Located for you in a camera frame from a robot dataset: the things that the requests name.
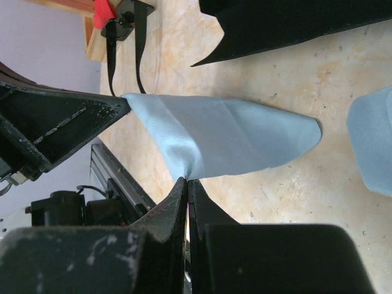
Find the red tank top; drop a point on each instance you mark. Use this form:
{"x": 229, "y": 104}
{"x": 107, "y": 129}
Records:
{"x": 103, "y": 12}

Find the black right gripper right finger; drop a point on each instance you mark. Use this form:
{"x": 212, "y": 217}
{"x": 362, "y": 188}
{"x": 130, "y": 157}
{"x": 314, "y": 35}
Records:
{"x": 229, "y": 257}

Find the wooden clothes rack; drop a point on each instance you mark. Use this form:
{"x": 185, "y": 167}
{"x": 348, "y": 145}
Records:
{"x": 95, "y": 44}

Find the light blue cleaning cloth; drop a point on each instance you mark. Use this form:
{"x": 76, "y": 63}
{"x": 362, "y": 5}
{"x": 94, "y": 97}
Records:
{"x": 205, "y": 137}

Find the black glasses case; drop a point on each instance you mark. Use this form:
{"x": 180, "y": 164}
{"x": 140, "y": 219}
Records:
{"x": 252, "y": 27}

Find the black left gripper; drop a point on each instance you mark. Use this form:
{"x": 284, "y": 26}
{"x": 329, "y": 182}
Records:
{"x": 42, "y": 127}

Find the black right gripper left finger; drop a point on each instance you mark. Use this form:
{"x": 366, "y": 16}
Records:
{"x": 145, "y": 257}

